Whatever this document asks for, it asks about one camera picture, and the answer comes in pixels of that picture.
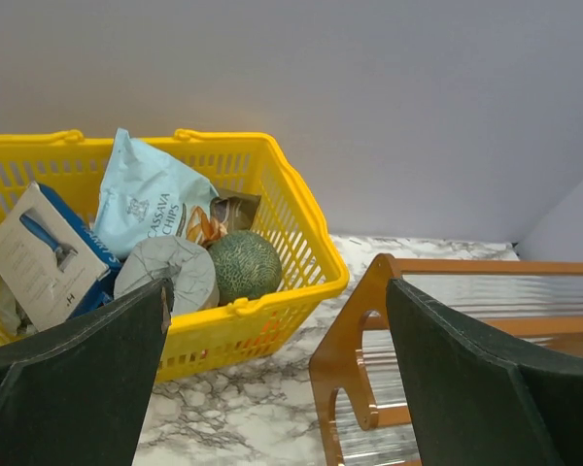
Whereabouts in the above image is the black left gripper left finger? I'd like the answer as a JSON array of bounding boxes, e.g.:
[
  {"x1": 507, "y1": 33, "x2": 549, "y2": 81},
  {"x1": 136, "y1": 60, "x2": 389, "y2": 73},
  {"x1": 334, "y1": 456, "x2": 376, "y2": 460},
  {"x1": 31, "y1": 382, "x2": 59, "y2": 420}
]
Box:
[{"x1": 0, "y1": 279, "x2": 174, "y2": 465}]

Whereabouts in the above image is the white and blue razor box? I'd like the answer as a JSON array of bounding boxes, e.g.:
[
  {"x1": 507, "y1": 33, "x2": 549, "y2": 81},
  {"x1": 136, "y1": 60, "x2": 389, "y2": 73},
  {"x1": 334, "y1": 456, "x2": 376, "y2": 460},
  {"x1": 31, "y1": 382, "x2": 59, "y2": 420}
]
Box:
[{"x1": 0, "y1": 182, "x2": 121, "y2": 331}]

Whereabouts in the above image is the green melon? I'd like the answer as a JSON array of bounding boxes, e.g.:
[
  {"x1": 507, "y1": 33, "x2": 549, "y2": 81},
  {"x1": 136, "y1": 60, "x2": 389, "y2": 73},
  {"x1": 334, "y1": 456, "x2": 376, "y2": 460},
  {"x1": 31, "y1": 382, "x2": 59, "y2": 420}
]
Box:
[{"x1": 208, "y1": 230, "x2": 283, "y2": 305}]

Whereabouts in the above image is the wooden two-tier shelf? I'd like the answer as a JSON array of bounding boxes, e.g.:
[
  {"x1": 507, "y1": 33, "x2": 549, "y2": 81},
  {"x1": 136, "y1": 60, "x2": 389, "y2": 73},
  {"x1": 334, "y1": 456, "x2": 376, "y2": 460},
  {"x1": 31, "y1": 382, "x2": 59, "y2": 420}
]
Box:
[{"x1": 309, "y1": 253, "x2": 583, "y2": 465}]

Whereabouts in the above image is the light blue cassava chips bag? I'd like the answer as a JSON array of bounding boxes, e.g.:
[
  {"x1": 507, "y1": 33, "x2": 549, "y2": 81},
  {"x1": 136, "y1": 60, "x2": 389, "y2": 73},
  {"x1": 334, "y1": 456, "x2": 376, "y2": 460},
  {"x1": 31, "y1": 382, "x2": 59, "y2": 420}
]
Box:
[{"x1": 93, "y1": 128, "x2": 219, "y2": 259}]

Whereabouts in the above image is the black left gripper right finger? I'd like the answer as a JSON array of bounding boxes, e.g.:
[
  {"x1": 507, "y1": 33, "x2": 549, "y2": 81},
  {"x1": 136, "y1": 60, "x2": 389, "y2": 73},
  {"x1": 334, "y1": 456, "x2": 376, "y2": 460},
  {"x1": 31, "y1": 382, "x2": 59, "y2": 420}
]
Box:
[{"x1": 386, "y1": 279, "x2": 583, "y2": 465}]

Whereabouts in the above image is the yellow plastic shopping basket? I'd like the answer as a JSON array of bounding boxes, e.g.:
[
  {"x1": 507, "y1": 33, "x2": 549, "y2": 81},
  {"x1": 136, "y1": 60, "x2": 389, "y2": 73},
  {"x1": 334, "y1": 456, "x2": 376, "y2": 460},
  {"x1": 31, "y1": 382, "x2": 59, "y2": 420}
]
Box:
[{"x1": 0, "y1": 129, "x2": 349, "y2": 382}]

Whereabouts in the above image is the brown snack packet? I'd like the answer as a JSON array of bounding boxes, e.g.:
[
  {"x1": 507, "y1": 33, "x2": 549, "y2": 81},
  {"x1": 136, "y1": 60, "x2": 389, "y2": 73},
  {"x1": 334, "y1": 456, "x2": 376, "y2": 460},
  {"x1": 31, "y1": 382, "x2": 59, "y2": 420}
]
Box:
[{"x1": 182, "y1": 189, "x2": 261, "y2": 248}]

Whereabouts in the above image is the grey wrapped round package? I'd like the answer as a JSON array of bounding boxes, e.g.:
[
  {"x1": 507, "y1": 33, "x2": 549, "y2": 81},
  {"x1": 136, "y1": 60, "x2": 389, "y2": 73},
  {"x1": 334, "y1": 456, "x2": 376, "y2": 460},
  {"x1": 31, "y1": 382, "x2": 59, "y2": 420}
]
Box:
[{"x1": 114, "y1": 236, "x2": 220, "y2": 316}]

